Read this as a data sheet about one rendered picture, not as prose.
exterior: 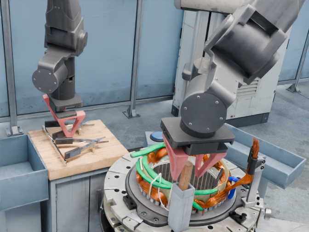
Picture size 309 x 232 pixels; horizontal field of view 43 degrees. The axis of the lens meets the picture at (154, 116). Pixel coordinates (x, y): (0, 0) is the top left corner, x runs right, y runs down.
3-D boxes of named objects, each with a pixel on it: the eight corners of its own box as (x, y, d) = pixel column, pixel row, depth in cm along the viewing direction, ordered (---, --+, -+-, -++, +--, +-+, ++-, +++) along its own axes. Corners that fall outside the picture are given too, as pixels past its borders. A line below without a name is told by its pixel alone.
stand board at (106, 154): (49, 181, 87) (49, 171, 86) (27, 139, 101) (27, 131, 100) (129, 161, 96) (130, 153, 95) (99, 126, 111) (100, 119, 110)
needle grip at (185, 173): (183, 196, 66) (189, 167, 63) (175, 190, 67) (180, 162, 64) (188, 192, 67) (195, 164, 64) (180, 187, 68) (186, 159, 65)
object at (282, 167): (280, 240, 114) (306, 159, 101) (262, 260, 107) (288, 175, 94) (209, 199, 128) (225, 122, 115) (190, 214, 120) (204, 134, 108)
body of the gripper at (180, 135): (233, 147, 60) (246, 107, 57) (172, 152, 57) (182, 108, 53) (215, 124, 66) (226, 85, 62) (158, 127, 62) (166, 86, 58)
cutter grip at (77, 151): (65, 159, 88) (65, 153, 87) (64, 158, 88) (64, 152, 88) (80, 153, 91) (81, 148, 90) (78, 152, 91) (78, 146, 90)
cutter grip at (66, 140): (55, 145, 93) (55, 139, 92) (55, 143, 94) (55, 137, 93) (72, 144, 94) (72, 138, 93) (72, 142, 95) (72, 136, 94)
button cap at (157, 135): (166, 141, 108) (167, 137, 108) (152, 140, 108) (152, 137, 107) (164, 133, 112) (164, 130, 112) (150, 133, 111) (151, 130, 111)
